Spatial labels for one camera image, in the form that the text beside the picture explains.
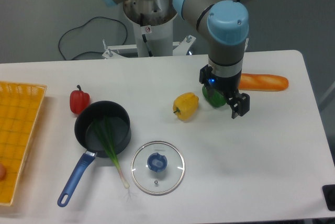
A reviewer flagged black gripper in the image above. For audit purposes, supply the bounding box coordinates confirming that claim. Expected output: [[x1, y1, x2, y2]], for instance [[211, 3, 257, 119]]
[[199, 63, 250, 119]]

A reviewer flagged glass pot lid blue knob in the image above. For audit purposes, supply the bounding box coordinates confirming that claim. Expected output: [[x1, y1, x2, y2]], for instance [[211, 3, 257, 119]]
[[130, 140, 186, 196]]

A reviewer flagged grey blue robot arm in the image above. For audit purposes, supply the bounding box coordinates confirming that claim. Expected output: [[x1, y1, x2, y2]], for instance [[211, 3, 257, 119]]
[[103, 0, 252, 117]]

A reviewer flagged green bell pepper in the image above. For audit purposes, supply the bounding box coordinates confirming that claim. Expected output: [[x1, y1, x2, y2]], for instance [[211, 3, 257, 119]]
[[202, 85, 226, 108]]

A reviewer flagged orange baguette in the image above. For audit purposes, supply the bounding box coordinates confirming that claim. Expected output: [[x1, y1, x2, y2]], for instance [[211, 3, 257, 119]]
[[239, 73, 289, 92]]

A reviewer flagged yellow bell pepper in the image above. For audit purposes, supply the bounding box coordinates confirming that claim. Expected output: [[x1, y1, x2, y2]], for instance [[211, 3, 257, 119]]
[[173, 92, 199, 121]]

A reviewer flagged green onion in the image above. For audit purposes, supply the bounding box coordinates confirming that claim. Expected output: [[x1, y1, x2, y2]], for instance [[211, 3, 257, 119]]
[[92, 116, 130, 189]]

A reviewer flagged red bell pepper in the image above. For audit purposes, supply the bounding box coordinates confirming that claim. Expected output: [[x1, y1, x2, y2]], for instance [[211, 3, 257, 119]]
[[69, 85, 91, 115]]

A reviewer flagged black device at table edge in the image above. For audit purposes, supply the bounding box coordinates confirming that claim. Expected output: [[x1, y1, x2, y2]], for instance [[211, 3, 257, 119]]
[[322, 184, 335, 211]]

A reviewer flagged yellow wicker basket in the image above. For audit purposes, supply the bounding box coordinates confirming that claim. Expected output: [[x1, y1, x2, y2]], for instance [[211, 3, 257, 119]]
[[1, 81, 47, 206]]

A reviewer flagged black pot blue handle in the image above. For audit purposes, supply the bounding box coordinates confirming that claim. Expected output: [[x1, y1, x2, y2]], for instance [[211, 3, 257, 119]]
[[57, 100, 131, 207]]

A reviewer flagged black cable on floor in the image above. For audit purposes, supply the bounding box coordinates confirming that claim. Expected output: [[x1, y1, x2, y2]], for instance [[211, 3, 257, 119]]
[[58, 16, 128, 61]]

